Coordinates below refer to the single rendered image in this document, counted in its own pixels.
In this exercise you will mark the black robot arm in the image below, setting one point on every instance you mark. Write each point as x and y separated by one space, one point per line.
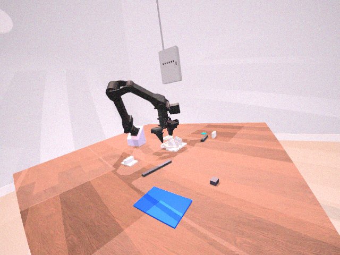
114 93

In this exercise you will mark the blue flat plate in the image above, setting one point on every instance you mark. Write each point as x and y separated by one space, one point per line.
164 206

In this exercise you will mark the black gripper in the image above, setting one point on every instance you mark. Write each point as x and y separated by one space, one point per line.
158 130

